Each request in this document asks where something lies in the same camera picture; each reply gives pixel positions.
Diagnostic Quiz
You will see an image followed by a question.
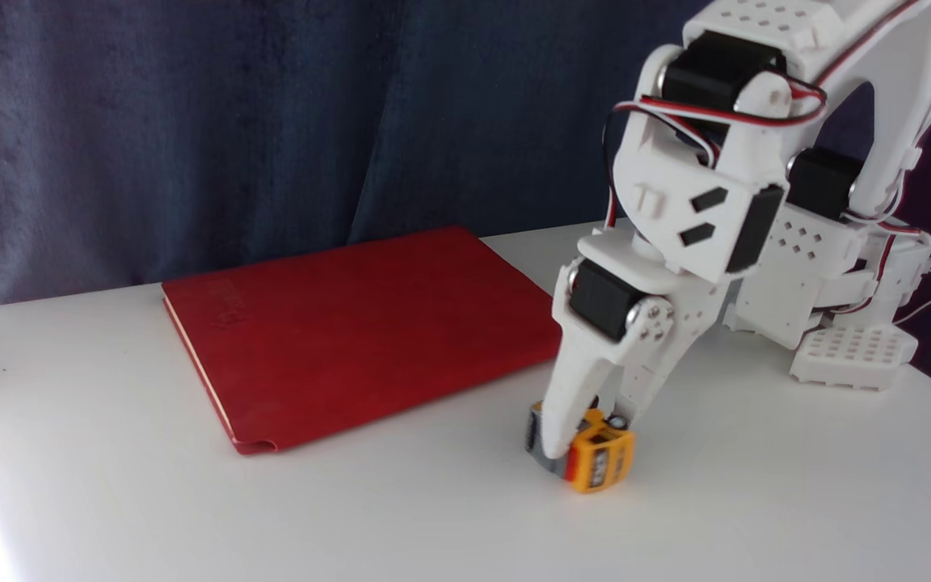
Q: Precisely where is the yellow grey toy truck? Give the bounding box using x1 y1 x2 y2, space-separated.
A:
524 402 636 495

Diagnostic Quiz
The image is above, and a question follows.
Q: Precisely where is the red notebook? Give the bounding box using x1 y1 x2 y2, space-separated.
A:
161 225 573 456

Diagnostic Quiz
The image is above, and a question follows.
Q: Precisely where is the dark blue curtain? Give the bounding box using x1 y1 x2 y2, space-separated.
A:
0 0 931 409

